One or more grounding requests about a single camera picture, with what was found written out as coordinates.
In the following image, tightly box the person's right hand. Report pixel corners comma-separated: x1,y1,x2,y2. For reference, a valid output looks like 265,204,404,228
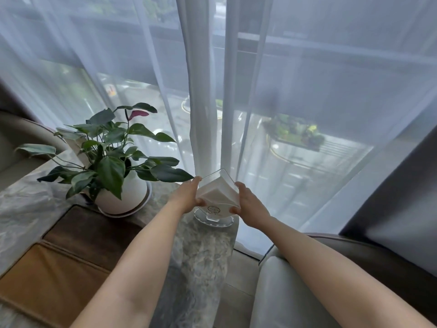
229,182,273,230

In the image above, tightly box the person's left hand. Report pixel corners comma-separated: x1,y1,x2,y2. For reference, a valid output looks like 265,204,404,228
167,176,206,215

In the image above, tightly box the clear acrylic napkin holder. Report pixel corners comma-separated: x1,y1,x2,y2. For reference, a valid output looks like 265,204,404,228
193,168,240,228

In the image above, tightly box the person's right forearm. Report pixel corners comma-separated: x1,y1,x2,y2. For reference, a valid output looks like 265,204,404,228
253,217,437,328

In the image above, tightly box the person's left forearm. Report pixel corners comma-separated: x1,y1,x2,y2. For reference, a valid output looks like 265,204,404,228
70,201,192,328

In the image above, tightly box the stack of white napkins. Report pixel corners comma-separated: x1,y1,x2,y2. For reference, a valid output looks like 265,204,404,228
197,175,239,207

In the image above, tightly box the white plant pot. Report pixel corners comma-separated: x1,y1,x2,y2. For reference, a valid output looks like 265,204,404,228
89,170,149,215

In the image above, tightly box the outdoor planter with flowers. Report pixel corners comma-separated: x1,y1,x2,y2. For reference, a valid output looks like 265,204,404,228
263,113,325,153

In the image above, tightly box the green potted plant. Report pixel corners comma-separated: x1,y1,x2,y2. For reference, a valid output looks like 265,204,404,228
15,102,194,201

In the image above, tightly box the sheer white curtain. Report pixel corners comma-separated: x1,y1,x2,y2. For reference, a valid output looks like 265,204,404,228
0,0,437,260

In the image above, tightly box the grey armchair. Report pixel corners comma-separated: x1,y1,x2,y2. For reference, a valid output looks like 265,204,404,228
250,233,437,328

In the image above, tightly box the brown leather table mat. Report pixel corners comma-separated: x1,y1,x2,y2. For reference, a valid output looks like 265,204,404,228
0,205,143,328

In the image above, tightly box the dark grey drape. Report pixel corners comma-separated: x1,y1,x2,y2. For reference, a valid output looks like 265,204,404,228
339,126,437,277

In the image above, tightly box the beige sofa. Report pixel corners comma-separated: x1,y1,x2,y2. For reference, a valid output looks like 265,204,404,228
0,78,70,192

